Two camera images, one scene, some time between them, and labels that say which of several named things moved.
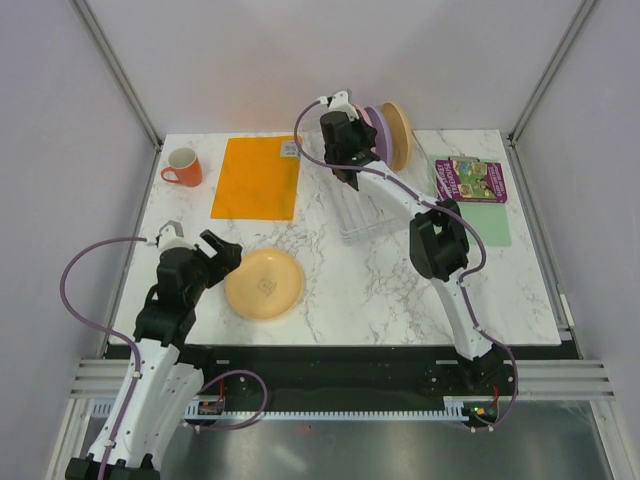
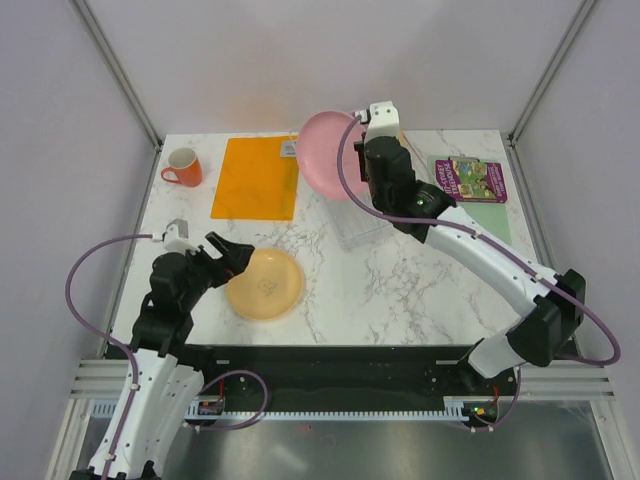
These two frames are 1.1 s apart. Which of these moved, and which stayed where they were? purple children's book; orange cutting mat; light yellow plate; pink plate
Moved: pink plate
Stayed: orange cutting mat; light yellow plate; purple children's book
